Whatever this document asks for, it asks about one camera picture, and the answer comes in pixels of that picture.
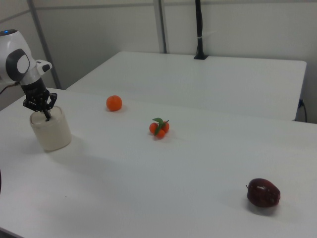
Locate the small oranges bunch with leaves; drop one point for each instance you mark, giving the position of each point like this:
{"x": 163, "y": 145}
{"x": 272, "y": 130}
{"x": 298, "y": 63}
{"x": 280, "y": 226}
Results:
{"x": 159, "y": 129}

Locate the dark red apple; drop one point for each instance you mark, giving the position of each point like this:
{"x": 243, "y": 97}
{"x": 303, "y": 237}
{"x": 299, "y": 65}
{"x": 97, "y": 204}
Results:
{"x": 262, "y": 196}

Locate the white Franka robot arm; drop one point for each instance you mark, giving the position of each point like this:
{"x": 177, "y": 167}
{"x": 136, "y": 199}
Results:
{"x": 17, "y": 59}

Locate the cream round bin lid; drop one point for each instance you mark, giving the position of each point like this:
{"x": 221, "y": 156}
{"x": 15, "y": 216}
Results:
{"x": 56, "y": 114}

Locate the cream plastic garbage bin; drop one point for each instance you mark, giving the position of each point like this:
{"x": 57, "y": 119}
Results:
{"x": 53, "y": 135}

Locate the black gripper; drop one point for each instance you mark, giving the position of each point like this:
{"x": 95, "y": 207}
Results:
{"x": 33, "y": 89}

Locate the large orange fruit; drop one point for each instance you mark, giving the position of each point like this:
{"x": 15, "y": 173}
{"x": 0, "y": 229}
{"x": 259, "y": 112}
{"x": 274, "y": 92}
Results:
{"x": 114, "y": 102}

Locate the black camera pole with base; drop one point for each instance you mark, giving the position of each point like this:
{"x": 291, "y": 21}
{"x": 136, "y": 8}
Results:
{"x": 199, "y": 29}

